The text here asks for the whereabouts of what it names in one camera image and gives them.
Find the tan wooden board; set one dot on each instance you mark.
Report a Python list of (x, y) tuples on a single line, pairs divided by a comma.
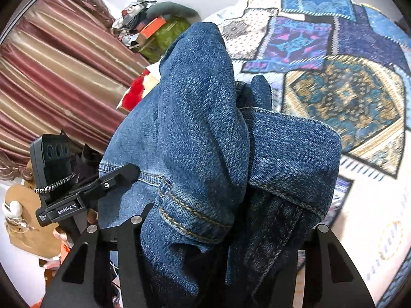
[(32, 227)]

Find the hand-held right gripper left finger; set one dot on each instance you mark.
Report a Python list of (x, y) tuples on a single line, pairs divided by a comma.
[(128, 247)]

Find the striped maroon gold curtain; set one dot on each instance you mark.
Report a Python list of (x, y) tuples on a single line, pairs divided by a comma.
[(64, 70)]

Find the small white object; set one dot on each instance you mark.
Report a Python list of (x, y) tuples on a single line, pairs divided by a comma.
[(13, 208)]

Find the green patterned bag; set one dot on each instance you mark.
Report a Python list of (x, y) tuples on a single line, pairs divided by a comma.
[(168, 35)]

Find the blue denim jeans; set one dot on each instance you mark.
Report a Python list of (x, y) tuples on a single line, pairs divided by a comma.
[(199, 118)]

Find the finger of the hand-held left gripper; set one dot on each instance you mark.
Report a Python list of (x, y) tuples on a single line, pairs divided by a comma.
[(110, 183)]

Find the grey stuffed cloth roll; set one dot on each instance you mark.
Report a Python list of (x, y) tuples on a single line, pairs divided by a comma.
[(173, 8)]

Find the orange pink cloth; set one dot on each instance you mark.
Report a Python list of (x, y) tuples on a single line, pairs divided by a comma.
[(53, 263)]

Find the dark cloth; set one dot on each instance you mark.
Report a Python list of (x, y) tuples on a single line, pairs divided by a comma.
[(87, 163)]

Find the pile of mixed clutter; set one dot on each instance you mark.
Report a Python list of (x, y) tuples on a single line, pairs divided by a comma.
[(128, 22)]

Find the orange box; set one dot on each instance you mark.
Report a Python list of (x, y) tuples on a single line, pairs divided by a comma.
[(154, 27)]

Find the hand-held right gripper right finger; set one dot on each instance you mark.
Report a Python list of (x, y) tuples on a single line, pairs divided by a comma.
[(316, 263)]

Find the red and cream cloth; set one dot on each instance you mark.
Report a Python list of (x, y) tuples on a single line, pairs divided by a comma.
[(133, 93)]

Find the blue patchwork bedspread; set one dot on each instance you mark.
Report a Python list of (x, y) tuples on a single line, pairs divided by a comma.
[(346, 96)]

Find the person's left hand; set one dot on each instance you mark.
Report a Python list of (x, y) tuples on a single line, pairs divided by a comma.
[(92, 215)]

